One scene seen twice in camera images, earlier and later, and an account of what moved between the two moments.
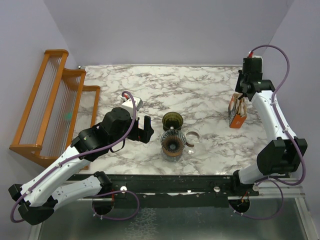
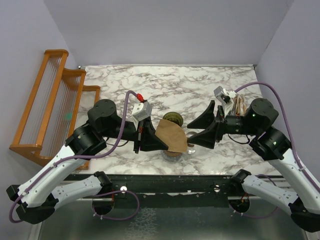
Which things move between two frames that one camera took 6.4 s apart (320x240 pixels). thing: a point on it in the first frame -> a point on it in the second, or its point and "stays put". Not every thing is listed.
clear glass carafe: [172, 158] stays put
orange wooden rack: [59, 112] stays put
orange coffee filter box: [237, 111] stays put
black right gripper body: [241, 79] -> [231, 124]
